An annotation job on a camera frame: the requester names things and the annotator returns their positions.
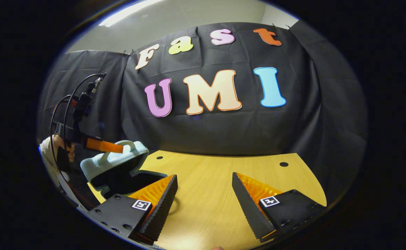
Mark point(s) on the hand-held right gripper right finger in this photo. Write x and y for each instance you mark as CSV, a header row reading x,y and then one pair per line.
x,y
248,211

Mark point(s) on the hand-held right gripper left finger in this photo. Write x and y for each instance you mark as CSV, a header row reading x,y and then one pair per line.
x,y
161,211

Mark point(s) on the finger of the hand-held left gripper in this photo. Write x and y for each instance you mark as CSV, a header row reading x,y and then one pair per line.
x,y
102,145

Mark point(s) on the light blue suitcase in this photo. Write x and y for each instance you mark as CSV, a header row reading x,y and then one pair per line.
x,y
99,166

